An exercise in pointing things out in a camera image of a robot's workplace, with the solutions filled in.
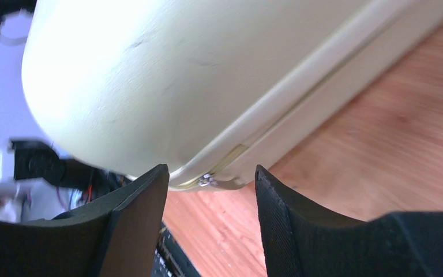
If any cream suitcase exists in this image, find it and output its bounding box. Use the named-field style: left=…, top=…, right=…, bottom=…
left=21, top=1, right=443, bottom=191

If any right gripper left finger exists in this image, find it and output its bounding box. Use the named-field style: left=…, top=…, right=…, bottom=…
left=0, top=164, right=169, bottom=276

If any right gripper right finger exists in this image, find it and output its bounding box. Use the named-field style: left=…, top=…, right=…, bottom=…
left=255, top=166, right=443, bottom=276

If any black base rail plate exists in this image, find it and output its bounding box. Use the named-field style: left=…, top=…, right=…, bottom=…
left=151, top=222, right=201, bottom=277

